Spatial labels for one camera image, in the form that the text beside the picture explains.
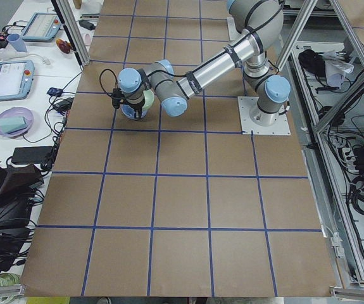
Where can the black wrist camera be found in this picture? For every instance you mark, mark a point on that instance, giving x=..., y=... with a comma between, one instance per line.
x=117, y=98

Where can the blue bowl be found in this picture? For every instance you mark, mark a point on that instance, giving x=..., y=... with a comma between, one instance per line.
x=128, y=111

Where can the teach pendant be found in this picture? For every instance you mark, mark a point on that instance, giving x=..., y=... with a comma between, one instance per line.
x=16, y=79
x=42, y=27

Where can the black power adapter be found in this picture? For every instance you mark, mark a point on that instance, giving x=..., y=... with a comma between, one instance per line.
x=30, y=155

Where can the red brown toy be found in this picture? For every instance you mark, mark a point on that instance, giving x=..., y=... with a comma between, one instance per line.
x=64, y=46

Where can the pink plastic cup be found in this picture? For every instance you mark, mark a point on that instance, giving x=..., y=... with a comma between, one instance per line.
x=86, y=39

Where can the teal sponge block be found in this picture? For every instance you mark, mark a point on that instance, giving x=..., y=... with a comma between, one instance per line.
x=12, y=124

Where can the purple plate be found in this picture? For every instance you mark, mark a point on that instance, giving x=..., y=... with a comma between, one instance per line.
x=18, y=112

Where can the small blue black device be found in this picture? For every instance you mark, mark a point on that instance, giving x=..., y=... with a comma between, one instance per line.
x=53, y=91

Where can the near teach pendant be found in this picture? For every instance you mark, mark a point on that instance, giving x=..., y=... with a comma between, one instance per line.
x=16, y=79

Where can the far teach pendant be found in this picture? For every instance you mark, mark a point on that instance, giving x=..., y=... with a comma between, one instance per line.
x=42, y=27

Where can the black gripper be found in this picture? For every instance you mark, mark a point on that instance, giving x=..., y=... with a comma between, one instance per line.
x=136, y=109

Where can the green bowl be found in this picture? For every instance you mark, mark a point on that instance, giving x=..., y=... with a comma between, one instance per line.
x=148, y=99

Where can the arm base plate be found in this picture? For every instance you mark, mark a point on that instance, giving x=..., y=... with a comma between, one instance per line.
x=255, y=122
x=233, y=33

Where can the aluminium frame post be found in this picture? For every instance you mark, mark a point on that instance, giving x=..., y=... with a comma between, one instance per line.
x=65, y=14

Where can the blue plastic cup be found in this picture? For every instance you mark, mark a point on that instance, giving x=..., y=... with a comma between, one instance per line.
x=17, y=42

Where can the stack of green plates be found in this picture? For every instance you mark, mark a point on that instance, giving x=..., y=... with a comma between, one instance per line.
x=9, y=279

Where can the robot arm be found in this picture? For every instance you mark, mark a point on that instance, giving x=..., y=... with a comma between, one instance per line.
x=258, y=22

